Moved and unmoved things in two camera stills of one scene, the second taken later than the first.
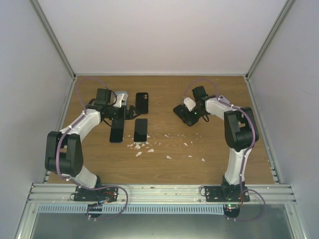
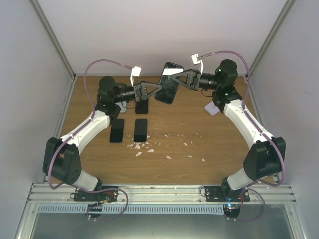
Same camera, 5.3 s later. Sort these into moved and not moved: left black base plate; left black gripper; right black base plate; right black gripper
Moved: right black gripper; left black gripper
Not moved: right black base plate; left black base plate
